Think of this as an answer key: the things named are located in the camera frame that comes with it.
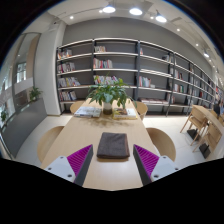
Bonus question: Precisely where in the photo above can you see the green potted plant white pot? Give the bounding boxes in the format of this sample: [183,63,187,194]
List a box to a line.
[85,77,134,116]

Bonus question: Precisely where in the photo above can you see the yellow-edged flat book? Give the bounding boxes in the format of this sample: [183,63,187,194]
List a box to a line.
[112,107,138,120]

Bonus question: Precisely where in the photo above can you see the ceiling lights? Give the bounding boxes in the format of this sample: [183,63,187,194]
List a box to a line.
[68,3,214,59]

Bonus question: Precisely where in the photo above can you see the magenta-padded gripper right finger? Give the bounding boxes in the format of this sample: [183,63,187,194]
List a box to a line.
[132,144,181,187]

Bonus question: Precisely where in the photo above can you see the light wooden side table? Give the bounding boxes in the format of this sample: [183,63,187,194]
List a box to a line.
[191,104,224,134]

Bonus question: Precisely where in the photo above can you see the grey zigzag striped towel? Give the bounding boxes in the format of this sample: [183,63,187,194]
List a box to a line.
[96,131,131,160]

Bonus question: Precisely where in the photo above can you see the small green potted plant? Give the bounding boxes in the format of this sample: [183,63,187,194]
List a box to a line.
[0,109,8,123]
[28,85,44,102]

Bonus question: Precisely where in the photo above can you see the white flat book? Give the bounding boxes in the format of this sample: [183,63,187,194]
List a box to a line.
[73,105,102,119]

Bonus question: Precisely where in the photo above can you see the grey bookshelf unit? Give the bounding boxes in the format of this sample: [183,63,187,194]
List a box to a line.
[55,37,224,117]

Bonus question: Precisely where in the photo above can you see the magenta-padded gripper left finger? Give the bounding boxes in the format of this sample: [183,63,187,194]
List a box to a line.
[44,144,95,187]

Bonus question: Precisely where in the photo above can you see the slatted wooden chair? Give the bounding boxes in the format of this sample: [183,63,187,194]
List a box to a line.
[199,123,224,160]
[179,105,208,147]

